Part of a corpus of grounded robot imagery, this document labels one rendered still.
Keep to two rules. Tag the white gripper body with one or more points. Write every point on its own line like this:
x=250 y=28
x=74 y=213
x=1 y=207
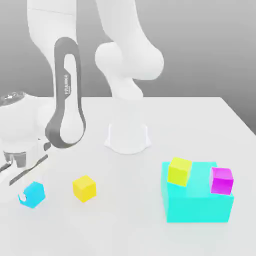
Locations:
x=27 y=176

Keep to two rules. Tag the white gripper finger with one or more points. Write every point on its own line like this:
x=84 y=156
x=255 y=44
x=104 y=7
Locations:
x=23 y=197

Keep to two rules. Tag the small blue cube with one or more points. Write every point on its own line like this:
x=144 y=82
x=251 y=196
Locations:
x=34 y=195

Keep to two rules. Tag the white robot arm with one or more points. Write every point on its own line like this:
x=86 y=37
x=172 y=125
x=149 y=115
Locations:
x=130 y=60

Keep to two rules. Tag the small lime yellow cube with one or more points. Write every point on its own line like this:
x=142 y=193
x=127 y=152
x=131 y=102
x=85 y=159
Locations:
x=179 y=172

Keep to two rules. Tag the small magenta cube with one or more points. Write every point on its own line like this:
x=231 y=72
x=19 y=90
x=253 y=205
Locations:
x=222 y=181

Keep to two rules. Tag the large cyan box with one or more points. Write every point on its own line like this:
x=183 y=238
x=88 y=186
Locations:
x=198 y=208

